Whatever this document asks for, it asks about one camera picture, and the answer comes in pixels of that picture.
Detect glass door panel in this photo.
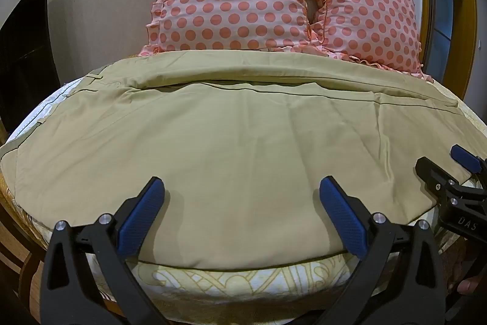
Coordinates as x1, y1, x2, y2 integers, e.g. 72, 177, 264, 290
422, 0, 468, 101

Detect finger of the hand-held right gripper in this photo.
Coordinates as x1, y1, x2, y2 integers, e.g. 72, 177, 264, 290
450, 144, 487, 174
415, 157, 462, 197

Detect yellow patterned bed sheet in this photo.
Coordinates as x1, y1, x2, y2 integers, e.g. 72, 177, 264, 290
5, 72, 487, 314

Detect small polka dot ruffled pillow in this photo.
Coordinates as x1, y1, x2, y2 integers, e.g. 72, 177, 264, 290
307, 0, 434, 83

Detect wooden bed frame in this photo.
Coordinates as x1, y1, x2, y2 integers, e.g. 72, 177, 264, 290
0, 173, 115, 325

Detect person's right hand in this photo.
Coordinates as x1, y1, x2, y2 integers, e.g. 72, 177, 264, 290
454, 245, 487, 296

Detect khaki pants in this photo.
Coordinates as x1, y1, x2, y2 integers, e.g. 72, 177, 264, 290
0, 50, 477, 271

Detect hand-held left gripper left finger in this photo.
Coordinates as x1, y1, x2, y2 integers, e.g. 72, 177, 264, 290
45, 177, 166, 325

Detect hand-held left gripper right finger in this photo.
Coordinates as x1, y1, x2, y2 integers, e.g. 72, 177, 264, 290
319, 176, 446, 325

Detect wooden door frame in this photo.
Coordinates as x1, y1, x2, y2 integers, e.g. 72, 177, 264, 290
366, 0, 487, 108

